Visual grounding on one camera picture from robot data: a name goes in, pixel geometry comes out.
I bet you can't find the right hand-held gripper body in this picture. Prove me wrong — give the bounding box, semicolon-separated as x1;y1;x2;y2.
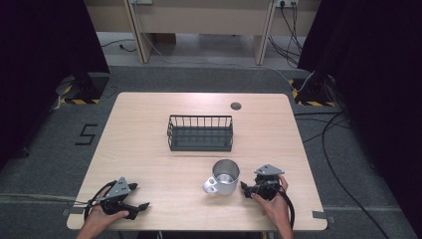
253;163;287;202

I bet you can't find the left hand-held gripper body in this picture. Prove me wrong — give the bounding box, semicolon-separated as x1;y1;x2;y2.
99;176;139;221

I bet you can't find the silver metal cup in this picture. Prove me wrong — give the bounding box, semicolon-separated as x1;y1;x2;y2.
202;158;241;196

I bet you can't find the dark wire basket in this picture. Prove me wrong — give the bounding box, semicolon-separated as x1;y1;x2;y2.
166;114;235;153

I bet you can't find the person's right hand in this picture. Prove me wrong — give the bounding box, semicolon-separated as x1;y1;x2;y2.
251;174;293;228

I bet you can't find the person's left hand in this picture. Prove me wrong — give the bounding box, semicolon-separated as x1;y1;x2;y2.
84;185;131;231

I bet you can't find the grey tape strip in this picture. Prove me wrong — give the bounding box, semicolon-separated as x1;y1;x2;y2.
312;210;336;224
61;206;88;217

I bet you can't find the stand base with hazard tape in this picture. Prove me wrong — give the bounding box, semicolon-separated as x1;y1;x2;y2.
288;77;336;108
55;72;111;106

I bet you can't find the black curtain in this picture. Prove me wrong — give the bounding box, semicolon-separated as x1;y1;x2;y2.
0;0;111;168
297;0;422;232

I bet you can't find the beige desk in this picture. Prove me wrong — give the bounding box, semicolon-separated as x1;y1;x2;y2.
83;0;322;67

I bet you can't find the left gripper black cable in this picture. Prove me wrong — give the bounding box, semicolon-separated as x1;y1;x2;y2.
83;179;118;221

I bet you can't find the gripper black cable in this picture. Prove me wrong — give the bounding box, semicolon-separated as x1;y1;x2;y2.
278;189;297;231
83;179;118;221

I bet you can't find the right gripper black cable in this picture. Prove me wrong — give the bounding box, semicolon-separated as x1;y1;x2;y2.
278;189;297;231

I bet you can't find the long black floor cable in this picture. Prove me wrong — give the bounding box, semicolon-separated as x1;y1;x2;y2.
293;111;393;239

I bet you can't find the grey floor cable cover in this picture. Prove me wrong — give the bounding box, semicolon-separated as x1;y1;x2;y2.
0;192;88;205

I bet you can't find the short black floor cable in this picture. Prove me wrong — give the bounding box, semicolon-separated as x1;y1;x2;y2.
100;38;137;54

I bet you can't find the bundle of black hanging cables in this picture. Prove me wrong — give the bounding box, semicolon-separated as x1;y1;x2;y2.
267;0;305;68

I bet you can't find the white wall socket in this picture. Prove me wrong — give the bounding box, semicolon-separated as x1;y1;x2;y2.
276;0;300;9

